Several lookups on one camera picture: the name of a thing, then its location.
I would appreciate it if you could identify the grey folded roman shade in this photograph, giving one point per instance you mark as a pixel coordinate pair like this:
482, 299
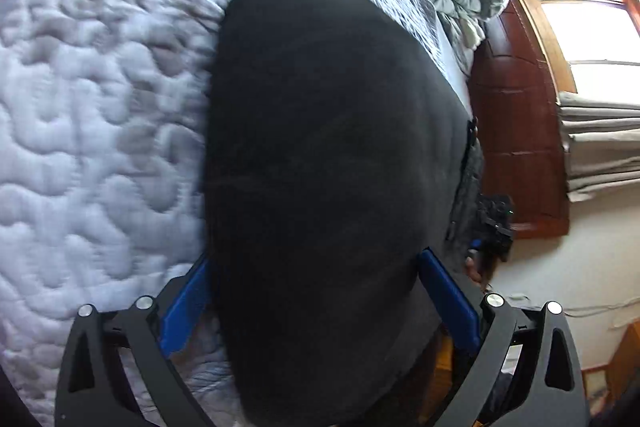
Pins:
600, 142

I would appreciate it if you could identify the wooden framed window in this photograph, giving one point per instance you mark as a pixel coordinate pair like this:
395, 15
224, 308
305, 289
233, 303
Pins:
590, 37

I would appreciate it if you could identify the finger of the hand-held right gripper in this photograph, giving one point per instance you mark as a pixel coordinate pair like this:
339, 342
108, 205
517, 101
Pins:
476, 245

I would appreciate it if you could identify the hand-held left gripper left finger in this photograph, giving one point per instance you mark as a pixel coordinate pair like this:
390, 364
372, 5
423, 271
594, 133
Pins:
182, 312

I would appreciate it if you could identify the wooden nightstand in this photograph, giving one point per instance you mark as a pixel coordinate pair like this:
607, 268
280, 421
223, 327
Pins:
625, 362

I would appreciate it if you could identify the grey quilted bedspread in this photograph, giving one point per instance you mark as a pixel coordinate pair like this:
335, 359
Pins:
100, 107

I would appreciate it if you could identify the black pants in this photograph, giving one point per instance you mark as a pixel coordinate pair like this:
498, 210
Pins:
325, 182

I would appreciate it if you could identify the brown wooden headboard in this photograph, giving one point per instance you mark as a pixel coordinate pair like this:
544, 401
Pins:
515, 117

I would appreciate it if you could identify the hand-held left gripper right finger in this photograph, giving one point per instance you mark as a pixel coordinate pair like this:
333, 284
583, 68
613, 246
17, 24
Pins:
450, 297

